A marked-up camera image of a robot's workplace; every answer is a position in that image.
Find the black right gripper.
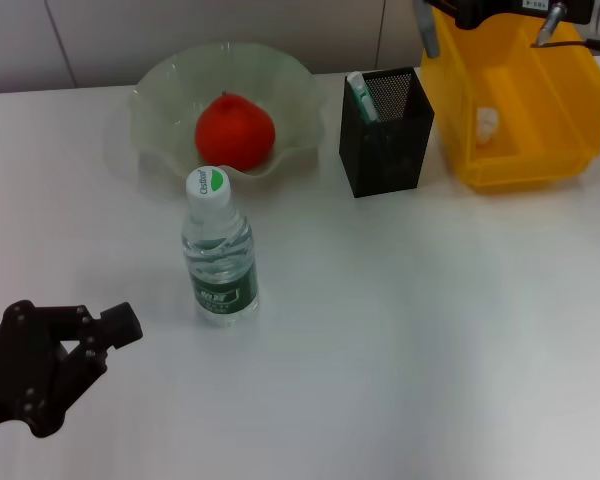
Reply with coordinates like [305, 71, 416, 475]
[431, 0, 595, 30]

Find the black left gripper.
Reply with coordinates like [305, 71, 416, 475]
[0, 299, 144, 440]

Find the grey marker pen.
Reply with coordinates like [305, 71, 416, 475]
[413, 0, 440, 59]

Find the white paper ball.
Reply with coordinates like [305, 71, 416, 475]
[474, 106, 501, 146]

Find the clear green-label water bottle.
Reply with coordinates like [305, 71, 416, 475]
[181, 167, 260, 329]

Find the green utility knife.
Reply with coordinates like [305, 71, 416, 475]
[346, 71, 380, 124]

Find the black mesh pen holder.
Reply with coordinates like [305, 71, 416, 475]
[338, 66, 435, 200]

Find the pale green wavy fruit plate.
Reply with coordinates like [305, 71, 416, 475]
[129, 42, 327, 199]

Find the yellow plastic bin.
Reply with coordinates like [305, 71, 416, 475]
[419, 9, 600, 195]

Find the silver right gripper cable plug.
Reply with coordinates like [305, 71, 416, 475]
[529, 1, 600, 51]

